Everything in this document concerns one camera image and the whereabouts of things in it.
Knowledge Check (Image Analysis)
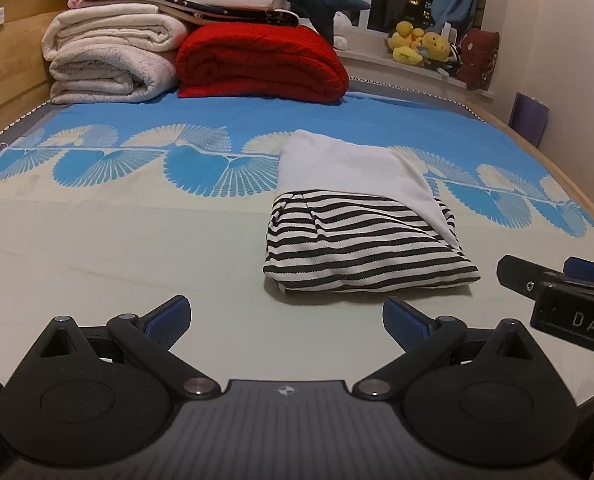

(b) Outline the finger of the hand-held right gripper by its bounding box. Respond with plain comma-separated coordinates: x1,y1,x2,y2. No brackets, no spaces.
563,256,594,289
496,255,546,304

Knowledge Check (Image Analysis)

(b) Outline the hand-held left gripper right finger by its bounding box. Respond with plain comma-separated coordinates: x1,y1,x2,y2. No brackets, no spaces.
352,297,535,403

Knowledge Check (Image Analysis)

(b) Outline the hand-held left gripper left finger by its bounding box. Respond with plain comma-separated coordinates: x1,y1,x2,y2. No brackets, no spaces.
39,294,222,401

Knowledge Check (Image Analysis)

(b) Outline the striped and white kids top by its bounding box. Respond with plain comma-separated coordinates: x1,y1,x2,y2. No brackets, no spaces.
263,129,480,297

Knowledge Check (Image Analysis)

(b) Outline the blue and cream bed sheet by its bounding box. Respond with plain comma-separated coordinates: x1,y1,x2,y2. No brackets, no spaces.
0,87,594,411

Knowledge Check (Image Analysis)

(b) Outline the purple box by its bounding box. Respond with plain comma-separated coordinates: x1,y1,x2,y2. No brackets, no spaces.
509,92,550,149

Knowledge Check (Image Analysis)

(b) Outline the dark red pillow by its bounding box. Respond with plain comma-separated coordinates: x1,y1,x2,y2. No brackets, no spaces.
457,29,500,91

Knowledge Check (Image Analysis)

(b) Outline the striped plush toy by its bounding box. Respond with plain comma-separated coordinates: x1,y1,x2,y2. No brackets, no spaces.
443,45,466,79

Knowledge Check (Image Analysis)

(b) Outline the yellow round plush toy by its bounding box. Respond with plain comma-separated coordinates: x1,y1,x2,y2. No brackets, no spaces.
419,32,453,68

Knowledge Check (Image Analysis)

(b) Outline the cream textured folded blanket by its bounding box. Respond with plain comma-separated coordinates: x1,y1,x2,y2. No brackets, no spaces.
49,49,180,106

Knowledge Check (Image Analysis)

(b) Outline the white window sill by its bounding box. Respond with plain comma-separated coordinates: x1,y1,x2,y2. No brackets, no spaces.
334,46,498,97

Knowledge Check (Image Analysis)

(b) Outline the yellow duck plush toy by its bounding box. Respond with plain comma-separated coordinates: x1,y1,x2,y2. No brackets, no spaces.
389,20,426,67

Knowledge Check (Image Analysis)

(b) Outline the red folded blanket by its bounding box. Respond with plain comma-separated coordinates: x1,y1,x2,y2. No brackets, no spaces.
174,23,350,104

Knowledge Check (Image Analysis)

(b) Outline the wooden bed side panel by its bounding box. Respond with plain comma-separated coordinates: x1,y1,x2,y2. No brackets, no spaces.
0,0,98,132

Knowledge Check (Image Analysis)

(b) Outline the white plush toy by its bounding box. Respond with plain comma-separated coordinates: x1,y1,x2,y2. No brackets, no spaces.
332,12,356,49

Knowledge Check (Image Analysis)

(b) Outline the navy-trimmed folded mat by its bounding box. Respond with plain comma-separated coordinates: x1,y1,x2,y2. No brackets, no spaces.
83,0,300,29

